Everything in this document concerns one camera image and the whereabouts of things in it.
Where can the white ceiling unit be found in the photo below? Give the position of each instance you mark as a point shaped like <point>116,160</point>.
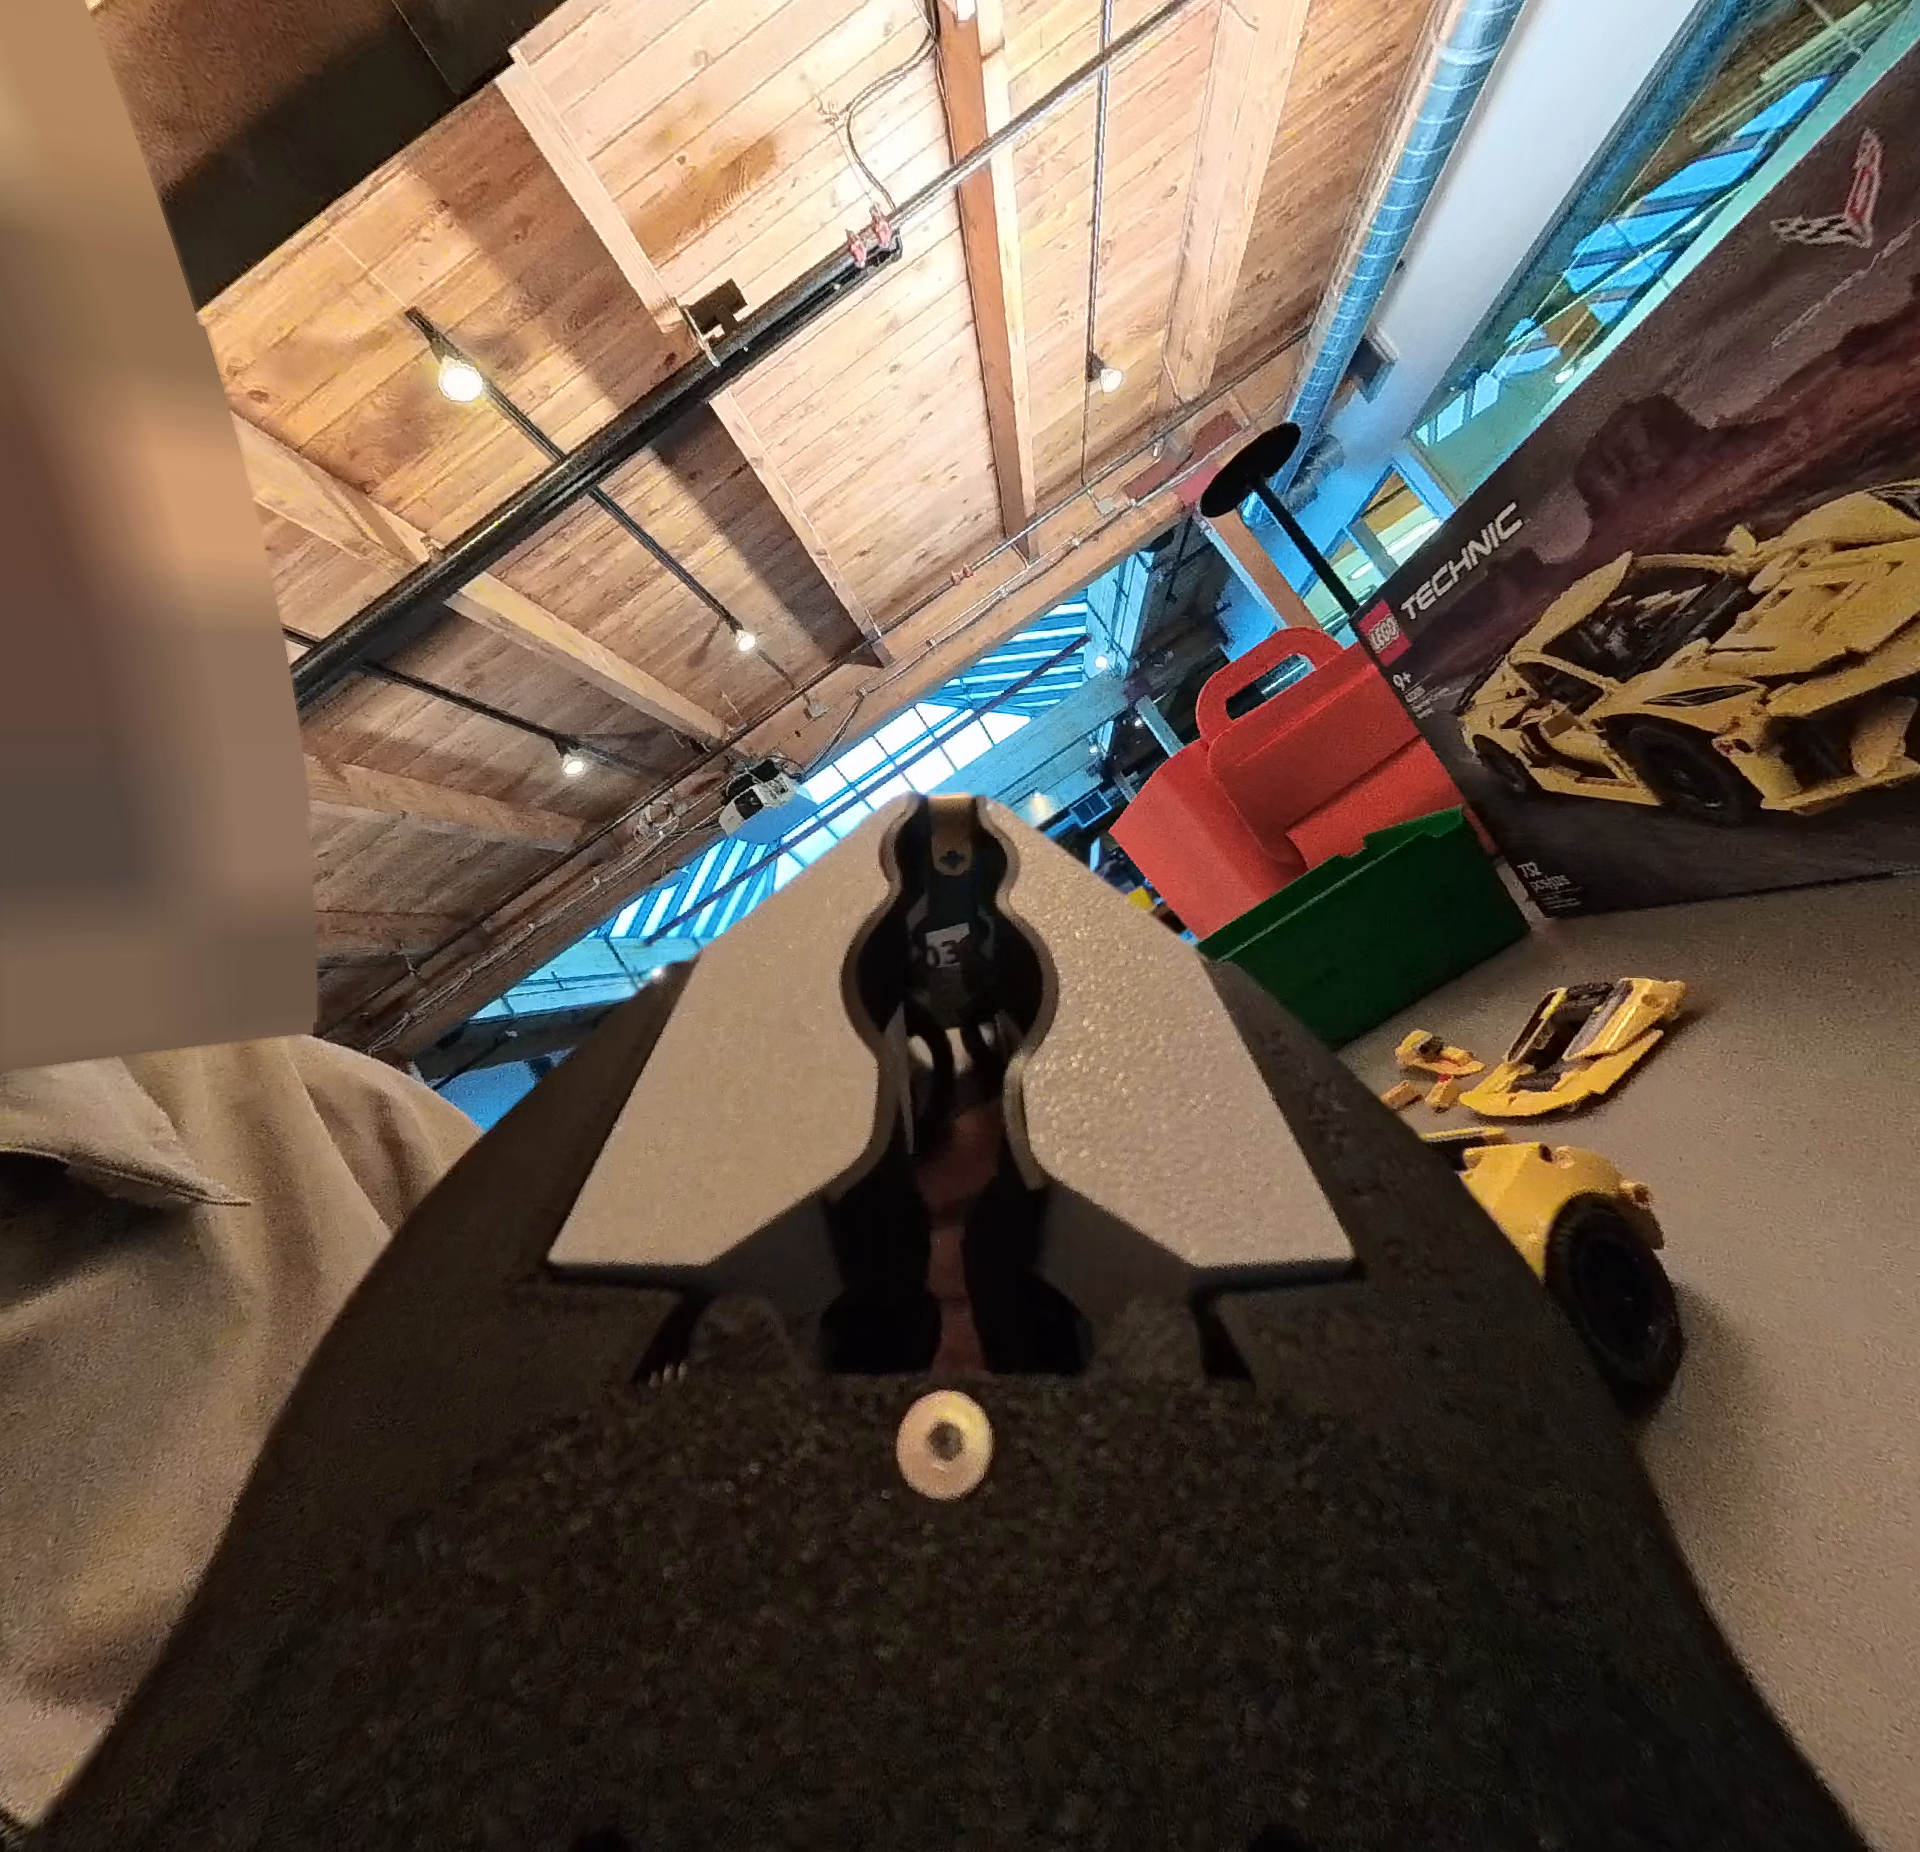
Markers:
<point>758,797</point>

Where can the green plastic bin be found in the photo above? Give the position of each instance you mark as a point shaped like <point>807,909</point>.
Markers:
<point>1351,938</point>

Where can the grey desk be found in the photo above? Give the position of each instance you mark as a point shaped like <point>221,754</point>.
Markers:
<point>1772,1131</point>

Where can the silver ventilation duct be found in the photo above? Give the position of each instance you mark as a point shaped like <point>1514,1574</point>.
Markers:
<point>1443,126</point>

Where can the black disc on pole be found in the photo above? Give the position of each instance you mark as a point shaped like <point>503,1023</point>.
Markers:
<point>1252,464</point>

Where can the yellow toy car model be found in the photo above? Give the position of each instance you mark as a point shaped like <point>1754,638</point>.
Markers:
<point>1591,1223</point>

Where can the person's beige jacket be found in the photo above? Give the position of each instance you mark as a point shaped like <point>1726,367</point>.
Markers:
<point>151,1356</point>

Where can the yellow toy body section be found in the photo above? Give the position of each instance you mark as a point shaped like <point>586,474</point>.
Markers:
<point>1436,1052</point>

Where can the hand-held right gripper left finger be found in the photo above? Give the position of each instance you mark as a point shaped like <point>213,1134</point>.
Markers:
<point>723,1116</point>

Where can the toy car cardboard box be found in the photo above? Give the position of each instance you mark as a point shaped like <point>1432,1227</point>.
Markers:
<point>1726,605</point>

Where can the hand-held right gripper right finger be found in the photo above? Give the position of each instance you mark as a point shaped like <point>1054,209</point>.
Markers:
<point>1184,1116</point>

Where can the yellow wedge brick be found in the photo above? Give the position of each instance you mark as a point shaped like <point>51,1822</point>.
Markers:
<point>1444,1091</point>

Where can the yellow toy car hood section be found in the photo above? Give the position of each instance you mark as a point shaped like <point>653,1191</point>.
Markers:
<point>1591,1042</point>

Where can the black ceiling pipe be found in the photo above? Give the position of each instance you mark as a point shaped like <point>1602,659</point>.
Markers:
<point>675,411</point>

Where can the red carry bag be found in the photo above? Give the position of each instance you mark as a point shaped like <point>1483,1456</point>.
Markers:
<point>1291,786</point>

